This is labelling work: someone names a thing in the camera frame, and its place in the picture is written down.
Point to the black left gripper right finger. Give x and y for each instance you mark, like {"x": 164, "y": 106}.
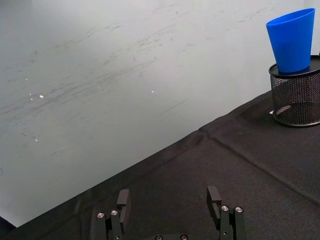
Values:
{"x": 215, "y": 207}

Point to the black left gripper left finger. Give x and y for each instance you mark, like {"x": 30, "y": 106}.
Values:
{"x": 123, "y": 207}

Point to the black table cloth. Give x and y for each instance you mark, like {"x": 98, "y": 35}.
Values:
{"x": 200, "y": 180}

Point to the blue plastic cup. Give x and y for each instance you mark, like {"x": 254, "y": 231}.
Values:
{"x": 292, "y": 42}

